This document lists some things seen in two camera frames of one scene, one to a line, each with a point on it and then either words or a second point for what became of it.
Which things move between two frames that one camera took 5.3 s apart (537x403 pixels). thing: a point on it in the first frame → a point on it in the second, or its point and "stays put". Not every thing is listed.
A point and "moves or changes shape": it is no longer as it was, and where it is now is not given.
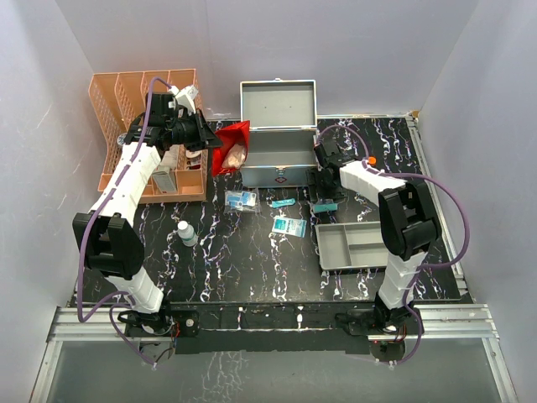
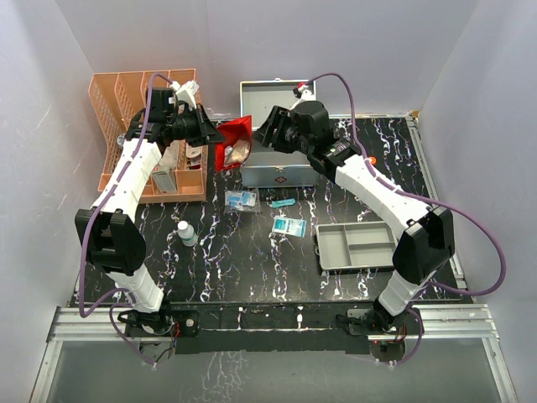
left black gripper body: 187,132 stays put
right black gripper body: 328,191 → 294,141
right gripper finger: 311,180 → 270,133
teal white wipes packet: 289,226 stays put
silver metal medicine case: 282,116 stays put
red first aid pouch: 230,137 moves or changes shape
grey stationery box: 165,180 stays put
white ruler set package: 169,158 stays put
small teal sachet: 277,203 stays put
